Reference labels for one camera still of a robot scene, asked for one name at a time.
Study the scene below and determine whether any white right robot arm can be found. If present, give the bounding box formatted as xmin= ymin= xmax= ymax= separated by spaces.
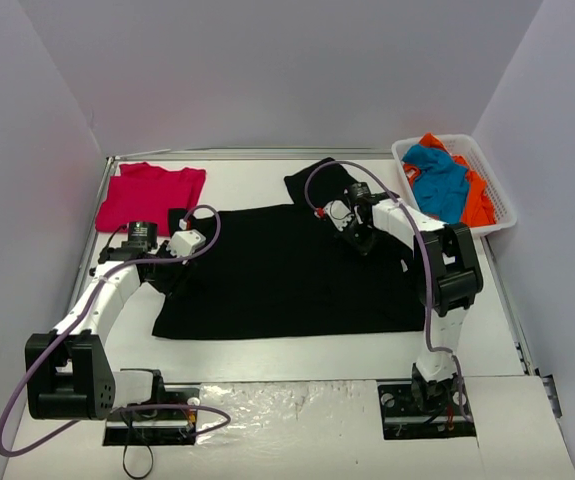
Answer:
xmin=322 ymin=182 xmax=483 ymax=422

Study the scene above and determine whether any red folded t-shirt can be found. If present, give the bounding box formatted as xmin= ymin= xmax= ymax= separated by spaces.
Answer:
xmin=95 ymin=162 xmax=207 ymax=236

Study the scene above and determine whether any orange t-shirt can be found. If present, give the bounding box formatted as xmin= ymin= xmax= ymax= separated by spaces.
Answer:
xmin=413 ymin=133 xmax=496 ymax=228

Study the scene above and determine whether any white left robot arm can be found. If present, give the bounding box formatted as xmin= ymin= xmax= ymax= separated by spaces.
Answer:
xmin=25 ymin=222 xmax=206 ymax=420

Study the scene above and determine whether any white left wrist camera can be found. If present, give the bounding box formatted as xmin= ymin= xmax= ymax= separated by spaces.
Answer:
xmin=166 ymin=229 xmax=206 ymax=259

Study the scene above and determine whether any blue t-shirt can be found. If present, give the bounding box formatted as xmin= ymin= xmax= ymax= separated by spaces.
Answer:
xmin=402 ymin=144 xmax=470 ymax=224

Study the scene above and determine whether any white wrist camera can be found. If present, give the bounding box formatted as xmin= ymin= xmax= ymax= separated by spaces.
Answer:
xmin=323 ymin=200 xmax=355 ymax=232
xmin=166 ymin=229 xmax=206 ymax=259

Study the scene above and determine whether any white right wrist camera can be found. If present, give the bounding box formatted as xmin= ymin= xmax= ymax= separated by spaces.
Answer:
xmin=323 ymin=200 xmax=355 ymax=232

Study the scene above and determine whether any white plastic basket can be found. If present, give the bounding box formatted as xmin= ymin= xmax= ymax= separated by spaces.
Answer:
xmin=392 ymin=134 xmax=516 ymax=236

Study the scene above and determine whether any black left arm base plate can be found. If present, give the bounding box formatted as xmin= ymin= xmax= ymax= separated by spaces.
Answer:
xmin=102 ymin=384 xmax=200 ymax=447

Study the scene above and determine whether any black t-shirt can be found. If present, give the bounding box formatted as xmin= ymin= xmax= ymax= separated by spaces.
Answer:
xmin=152 ymin=158 xmax=424 ymax=340

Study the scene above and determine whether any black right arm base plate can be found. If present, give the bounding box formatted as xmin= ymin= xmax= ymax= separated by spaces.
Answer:
xmin=377 ymin=380 xmax=476 ymax=441

